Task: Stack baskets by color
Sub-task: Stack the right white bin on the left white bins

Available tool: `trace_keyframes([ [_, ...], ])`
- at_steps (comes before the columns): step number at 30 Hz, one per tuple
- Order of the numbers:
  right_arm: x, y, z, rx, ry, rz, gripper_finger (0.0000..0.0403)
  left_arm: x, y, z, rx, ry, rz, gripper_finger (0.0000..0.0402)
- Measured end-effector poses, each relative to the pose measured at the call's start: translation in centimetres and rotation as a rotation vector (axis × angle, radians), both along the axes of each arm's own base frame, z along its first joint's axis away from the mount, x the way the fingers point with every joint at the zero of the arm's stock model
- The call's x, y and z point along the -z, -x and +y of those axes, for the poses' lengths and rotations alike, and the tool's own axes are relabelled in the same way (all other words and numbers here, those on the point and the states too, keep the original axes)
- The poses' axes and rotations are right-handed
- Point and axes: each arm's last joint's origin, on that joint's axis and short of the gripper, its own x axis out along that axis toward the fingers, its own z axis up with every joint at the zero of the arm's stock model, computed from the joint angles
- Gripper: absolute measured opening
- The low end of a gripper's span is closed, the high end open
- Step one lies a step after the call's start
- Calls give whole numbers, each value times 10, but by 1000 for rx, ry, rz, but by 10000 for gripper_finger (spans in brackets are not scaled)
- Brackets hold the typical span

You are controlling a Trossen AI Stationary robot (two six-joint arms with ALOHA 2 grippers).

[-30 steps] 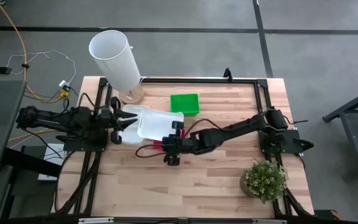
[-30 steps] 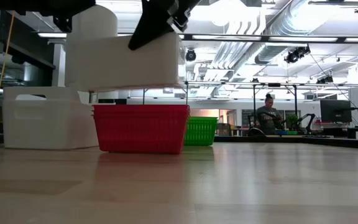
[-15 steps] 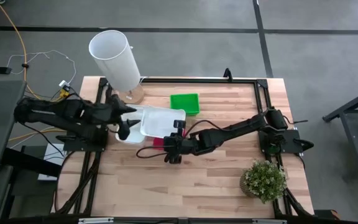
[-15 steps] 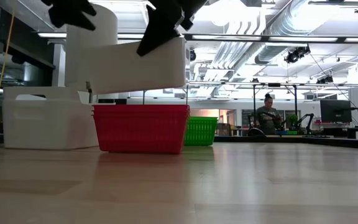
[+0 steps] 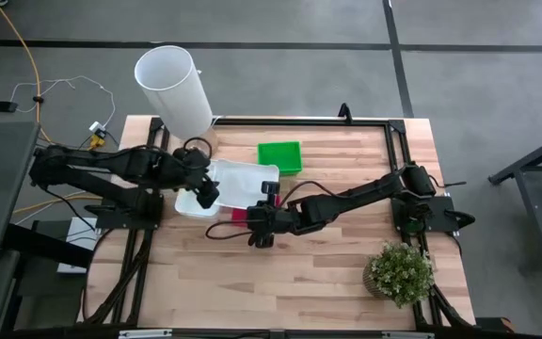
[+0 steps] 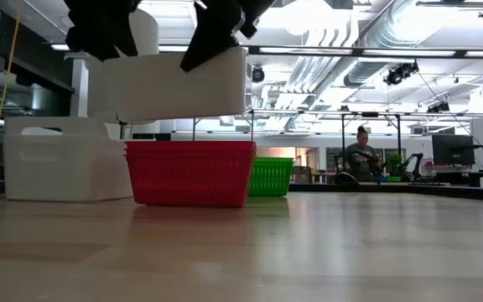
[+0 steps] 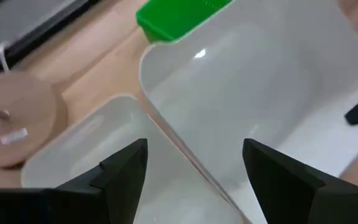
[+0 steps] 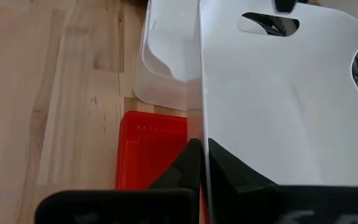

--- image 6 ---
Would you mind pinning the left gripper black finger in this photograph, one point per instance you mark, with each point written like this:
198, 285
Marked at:
95, 42
127, 38

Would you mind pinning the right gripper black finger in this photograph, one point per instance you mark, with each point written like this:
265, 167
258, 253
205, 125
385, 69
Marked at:
214, 38

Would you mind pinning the green plastic slotted basket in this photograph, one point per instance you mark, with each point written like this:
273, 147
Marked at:
273, 164
271, 182

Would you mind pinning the black background robot arm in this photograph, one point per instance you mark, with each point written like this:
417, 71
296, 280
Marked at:
413, 164

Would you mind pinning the white shade table lamp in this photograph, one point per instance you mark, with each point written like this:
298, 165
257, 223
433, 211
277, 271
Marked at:
147, 31

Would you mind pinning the round black ceiling spotlight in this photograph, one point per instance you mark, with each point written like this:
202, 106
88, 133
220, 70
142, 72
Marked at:
258, 74

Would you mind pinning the small black monitor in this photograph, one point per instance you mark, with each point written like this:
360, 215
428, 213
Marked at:
151, 136

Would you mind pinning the long overhead light bar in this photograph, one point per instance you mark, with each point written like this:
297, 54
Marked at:
392, 51

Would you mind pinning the brown chair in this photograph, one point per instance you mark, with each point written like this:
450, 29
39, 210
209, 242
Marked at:
302, 174

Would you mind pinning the person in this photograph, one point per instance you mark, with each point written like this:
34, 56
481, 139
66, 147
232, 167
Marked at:
361, 159

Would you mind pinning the wide black monitor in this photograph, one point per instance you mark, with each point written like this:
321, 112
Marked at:
452, 149

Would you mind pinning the black metal table frame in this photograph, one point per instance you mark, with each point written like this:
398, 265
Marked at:
224, 113
371, 114

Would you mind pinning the silver ventilation duct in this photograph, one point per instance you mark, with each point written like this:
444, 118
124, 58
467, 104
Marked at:
371, 67

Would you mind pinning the black ceiling camera cluster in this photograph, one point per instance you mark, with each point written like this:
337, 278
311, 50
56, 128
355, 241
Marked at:
401, 73

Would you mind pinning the small black ceiling camera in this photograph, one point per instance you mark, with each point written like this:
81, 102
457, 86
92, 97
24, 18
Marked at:
438, 107

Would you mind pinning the black table edge rail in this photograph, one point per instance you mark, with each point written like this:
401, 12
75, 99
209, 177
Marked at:
392, 189

